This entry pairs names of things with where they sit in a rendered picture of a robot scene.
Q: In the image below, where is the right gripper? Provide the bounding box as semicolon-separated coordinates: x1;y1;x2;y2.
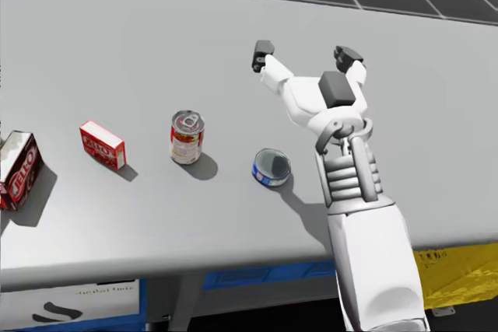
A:
250;39;369;139

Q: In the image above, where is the blue flat can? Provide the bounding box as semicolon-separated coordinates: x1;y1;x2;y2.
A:
251;148;292;189

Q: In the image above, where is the red and white can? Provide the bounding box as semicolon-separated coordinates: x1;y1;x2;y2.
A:
169;110;206;166

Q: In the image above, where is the blue box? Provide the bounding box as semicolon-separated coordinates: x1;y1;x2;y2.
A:
201;260;338;292

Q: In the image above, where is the red and white carton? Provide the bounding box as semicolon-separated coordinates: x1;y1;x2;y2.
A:
79;120;127;171

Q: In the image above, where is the yellow box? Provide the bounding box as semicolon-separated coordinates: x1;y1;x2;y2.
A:
412;241;498;311

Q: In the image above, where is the white box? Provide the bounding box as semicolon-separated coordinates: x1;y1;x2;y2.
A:
0;278;142;332

